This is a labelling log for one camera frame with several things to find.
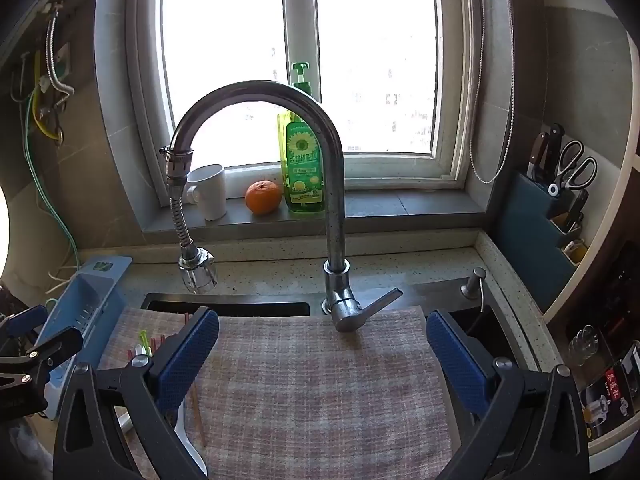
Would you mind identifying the green cable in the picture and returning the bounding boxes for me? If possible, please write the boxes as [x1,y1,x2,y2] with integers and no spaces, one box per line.
[22,92,81,281]

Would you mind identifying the flexible faucet sprayer head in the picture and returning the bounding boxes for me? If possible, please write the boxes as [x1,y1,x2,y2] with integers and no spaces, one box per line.
[159,145,219,295]

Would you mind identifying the black and white scissors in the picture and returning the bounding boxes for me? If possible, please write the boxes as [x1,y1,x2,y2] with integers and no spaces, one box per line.
[547,140,598,197]

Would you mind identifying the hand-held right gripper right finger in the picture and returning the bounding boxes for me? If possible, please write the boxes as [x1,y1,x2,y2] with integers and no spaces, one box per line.
[426,309,591,480]

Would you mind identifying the black handled utensil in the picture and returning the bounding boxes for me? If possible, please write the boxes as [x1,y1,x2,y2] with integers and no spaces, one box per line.
[562,189,590,233]

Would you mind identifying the blue knife block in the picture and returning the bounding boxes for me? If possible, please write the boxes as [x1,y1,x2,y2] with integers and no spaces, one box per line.
[495,170,588,266]

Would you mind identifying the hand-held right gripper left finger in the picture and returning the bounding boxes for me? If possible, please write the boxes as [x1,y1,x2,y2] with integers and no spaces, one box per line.
[52,306,221,480]

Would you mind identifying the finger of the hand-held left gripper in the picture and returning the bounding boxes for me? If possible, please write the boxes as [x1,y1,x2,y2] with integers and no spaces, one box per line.
[0,304,49,356]
[0,329,84,377]

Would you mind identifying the black handled knife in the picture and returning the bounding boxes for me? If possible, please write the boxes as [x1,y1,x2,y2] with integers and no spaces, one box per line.
[542,123,565,183]

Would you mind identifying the white ring light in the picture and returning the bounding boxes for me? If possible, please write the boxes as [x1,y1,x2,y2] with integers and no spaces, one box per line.
[0,187,11,281]

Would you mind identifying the blue plastic drain basket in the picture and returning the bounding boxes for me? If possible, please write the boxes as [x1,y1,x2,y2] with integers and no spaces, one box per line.
[35,256,133,418]

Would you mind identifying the flexible metal hose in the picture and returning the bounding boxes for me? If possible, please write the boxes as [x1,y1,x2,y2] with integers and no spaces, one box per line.
[44,7,76,97]

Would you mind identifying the green dish soap bottle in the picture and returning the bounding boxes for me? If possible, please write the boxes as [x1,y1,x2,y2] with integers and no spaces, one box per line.
[277,62,326,214]

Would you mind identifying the metal bead cord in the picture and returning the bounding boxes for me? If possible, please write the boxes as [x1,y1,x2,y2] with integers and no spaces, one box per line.
[467,0,517,185]

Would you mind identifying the pink plaid cloth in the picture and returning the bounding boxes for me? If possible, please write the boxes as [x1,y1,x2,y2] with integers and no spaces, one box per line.
[97,305,463,480]

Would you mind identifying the orange fruit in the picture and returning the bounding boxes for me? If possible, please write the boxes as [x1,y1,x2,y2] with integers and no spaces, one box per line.
[244,180,282,216]

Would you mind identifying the white mug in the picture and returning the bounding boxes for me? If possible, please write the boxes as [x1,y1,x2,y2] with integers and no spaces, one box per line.
[184,163,228,222]

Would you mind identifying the clear glass cup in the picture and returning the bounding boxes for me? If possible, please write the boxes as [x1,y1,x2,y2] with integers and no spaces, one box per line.
[567,325,601,367]

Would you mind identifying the steel sink soap pump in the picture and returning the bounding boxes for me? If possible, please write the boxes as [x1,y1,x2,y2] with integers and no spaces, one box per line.
[460,267,487,301]

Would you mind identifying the white cable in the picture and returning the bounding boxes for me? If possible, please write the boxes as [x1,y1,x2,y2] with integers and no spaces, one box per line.
[45,260,81,296]

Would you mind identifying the brown handled knife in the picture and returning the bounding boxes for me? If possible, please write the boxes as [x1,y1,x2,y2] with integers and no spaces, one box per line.
[526,131,549,181]

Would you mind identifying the yellow hose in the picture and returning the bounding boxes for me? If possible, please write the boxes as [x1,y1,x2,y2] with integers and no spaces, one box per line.
[30,50,63,138]

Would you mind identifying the white framed window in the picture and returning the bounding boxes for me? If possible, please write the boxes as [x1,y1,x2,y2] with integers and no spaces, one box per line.
[127,0,483,208]

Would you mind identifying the white plastic spork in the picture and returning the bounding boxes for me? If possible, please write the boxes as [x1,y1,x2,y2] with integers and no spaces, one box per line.
[172,407,208,476]

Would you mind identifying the black printed box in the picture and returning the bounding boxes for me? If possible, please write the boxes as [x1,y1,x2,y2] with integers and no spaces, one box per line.
[580,357,638,443]

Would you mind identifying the chrome kitchen faucet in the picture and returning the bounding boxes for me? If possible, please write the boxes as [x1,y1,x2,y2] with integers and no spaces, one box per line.
[167,80,405,333]

